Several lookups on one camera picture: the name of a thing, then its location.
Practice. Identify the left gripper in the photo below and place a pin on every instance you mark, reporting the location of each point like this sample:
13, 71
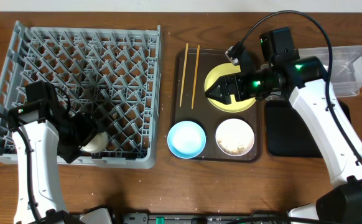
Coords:
89, 124

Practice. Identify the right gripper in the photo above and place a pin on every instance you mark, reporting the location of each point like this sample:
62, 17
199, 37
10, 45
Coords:
226, 83

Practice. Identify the white cup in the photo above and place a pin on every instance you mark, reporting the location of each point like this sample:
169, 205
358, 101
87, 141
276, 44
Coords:
97, 144

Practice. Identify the wooden chopstick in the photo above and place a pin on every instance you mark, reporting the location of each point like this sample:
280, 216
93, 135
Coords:
183, 73
195, 76

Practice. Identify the pink bowl with rice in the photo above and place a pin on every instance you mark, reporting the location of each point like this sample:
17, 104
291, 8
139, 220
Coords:
235, 137

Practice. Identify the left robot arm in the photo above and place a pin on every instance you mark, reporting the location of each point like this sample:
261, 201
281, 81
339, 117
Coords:
42, 133

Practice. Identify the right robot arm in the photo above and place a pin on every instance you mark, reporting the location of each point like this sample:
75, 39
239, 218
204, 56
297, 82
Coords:
305, 84

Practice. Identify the grey dishwasher rack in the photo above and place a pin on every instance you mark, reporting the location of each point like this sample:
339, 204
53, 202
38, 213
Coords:
112, 74

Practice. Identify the yellow plate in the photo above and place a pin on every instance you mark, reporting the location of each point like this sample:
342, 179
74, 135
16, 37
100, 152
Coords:
217, 72

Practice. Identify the dark brown serving tray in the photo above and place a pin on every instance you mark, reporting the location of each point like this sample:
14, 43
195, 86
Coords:
204, 113

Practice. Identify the light blue bowl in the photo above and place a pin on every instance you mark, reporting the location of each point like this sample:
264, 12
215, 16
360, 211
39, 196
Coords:
186, 139

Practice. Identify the black tray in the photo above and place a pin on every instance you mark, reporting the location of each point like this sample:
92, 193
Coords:
287, 134

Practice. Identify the clear plastic bin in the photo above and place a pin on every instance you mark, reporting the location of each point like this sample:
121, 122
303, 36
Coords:
346, 75

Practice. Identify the black equipment rail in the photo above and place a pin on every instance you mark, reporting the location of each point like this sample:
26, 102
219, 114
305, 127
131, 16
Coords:
125, 215

